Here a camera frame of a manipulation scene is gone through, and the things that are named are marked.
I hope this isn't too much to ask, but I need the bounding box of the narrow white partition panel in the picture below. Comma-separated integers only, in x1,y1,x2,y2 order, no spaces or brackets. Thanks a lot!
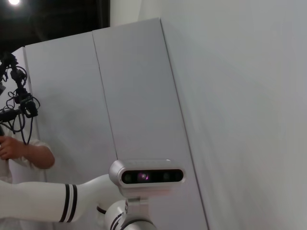
23,31,118,185

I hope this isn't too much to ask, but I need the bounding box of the silver robot head camera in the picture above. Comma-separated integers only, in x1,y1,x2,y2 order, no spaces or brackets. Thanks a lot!
109,158,186,197

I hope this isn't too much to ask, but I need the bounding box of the person's white-sleeved forearm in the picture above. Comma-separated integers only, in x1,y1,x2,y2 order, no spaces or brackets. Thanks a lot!
9,138,56,170

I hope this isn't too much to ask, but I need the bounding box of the white head camera mount bracket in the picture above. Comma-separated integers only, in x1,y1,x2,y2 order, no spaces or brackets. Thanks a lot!
125,195,150,217

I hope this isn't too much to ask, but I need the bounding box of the person's bare hand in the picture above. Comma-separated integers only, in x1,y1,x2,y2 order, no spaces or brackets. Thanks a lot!
0,136,30,161

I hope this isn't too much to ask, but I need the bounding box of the wide white partition panel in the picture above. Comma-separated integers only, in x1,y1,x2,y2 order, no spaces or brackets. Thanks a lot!
92,16,210,230

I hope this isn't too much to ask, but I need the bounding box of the black cabled camera rig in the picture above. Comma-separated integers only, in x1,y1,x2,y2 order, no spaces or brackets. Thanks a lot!
0,51,41,146

